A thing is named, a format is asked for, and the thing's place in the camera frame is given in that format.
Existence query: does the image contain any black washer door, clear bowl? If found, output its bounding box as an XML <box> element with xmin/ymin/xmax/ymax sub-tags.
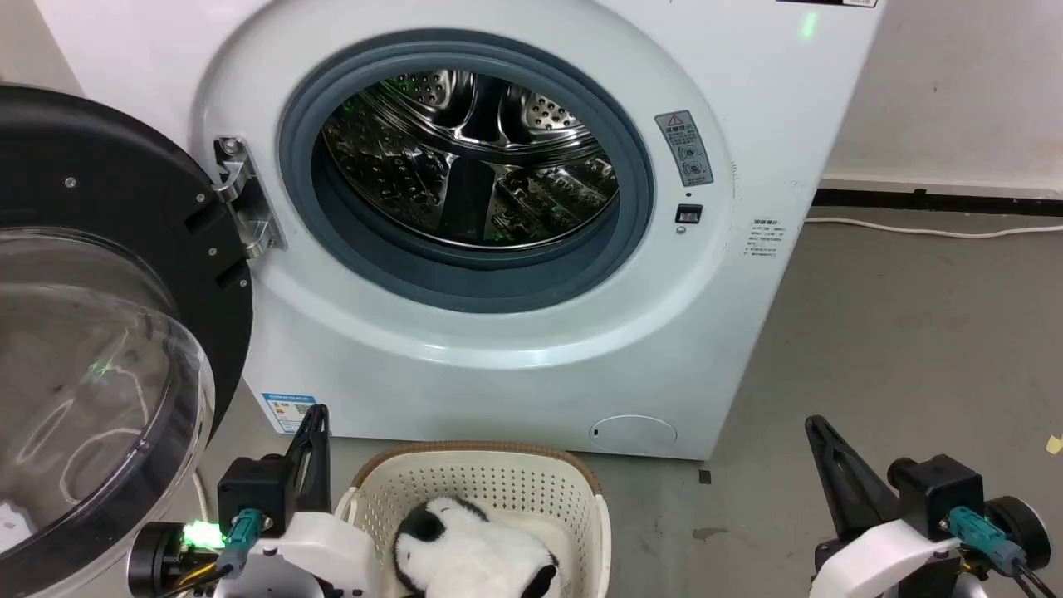
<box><xmin>0</xmin><ymin>85</ymin><xmax>255</xmax><ymax>598</ymax></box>

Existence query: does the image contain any black baseboard strip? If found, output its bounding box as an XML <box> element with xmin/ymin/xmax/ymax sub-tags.
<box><xmin>811</xmin><ymin>189</ymin><xmax>1063</xmax><ymax>218</ymax></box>

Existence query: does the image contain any grey warning sticker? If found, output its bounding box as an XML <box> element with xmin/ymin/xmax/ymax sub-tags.
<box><xmin>654</xmin><ymin>110</ymin><xmax>714</xmax><ymax>188</ymax></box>

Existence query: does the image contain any small printed text label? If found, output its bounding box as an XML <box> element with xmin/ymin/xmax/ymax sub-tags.
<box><xmin>745</xmin><ymin>218</ymin><xmax>784</xmax><ymax>259</ymax></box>

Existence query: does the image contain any blue energy label sticker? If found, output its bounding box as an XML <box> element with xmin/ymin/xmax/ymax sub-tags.
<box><xmin>261</xmin><ymin>392</ymin><xmax>319</xmax><ymax>434</ymax></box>

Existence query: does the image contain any grey rubber door gasket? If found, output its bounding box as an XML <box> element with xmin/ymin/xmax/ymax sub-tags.
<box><xmin>277</xmin><ymin>30</ymin><xmax>655</xmax><ymax>315</ymax></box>

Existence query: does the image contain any round white filter cover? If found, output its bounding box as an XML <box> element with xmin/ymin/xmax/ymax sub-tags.
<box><xmin>590</xmin><ymin>414</ymin><xmax>678</xmax><ymax>455</ymax></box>

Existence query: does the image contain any chrome door hinge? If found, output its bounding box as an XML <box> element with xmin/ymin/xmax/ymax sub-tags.
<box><xmin>213</xmin><ymin>136</ymin><xmax>287</xmax><ymax>260</ymax></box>

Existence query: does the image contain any right gripper, white band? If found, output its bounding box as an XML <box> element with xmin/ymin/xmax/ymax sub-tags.
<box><xmin>805</xmin><ymin>414</ymin><xmax>1052</xmax><ymax>598</ymax></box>

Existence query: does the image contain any left gripper, white band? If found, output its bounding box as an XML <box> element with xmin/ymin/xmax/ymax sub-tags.
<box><xmin>127</xmin><ymin>404</ymin><xmax>379</xmax><ymax>598</ymax></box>

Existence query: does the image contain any white cable on floor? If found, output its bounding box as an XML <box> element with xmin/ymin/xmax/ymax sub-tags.
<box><xmin>803</xmin><ymin>216</ymin><xmax>1063</xmax><ymax>240</ymax></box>

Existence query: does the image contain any stainless steel washer drum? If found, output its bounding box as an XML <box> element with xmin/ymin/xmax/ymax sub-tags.
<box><xmin>321</xmin><ymin>69</ymin><xmax>620</xmax><ymax>249</ymax></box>

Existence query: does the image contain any cream perforated laundry basket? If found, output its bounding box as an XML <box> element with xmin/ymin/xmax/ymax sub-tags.
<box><xmin>334</xmin><ymin>441</ymin><xmax>613</xmax><ymax>598</ymax></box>

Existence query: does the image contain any black and white panda plush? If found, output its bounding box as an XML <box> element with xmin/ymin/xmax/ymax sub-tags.
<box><xmin>392</xmin><ymin>496</ymin><xmax>562</xmax><ymax>598</ymax></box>

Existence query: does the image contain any white front-load washing machine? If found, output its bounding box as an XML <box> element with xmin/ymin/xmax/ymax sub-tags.
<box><xmin>33</xmin><ymin>0</ymin><xmax>888</xmax><ymax>462</ymax></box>

